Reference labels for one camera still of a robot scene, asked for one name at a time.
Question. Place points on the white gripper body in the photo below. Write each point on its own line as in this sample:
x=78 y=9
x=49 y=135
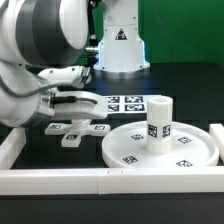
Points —
x=72 y=105

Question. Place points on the white cross table base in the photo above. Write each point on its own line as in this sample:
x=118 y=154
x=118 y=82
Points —
x=73 y=132

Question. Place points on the white front fence bar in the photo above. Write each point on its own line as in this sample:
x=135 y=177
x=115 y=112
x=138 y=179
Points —
x=111 y=181

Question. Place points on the white right fence bar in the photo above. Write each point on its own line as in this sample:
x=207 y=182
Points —
x=217 y=132

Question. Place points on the white round table top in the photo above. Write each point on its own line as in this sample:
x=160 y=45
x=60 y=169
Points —
x=126 y=146

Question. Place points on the white marker sheet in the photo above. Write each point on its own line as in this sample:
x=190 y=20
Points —
x=127 y=104

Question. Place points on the white left fence bar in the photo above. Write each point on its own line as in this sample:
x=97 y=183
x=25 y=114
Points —
x=11 y=148

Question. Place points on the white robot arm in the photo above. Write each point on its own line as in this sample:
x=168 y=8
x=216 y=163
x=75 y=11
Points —
x=39 y=42

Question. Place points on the white fence bar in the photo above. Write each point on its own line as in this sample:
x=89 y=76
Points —
x=111 y=181
x=11 y=148
x=217 y=132

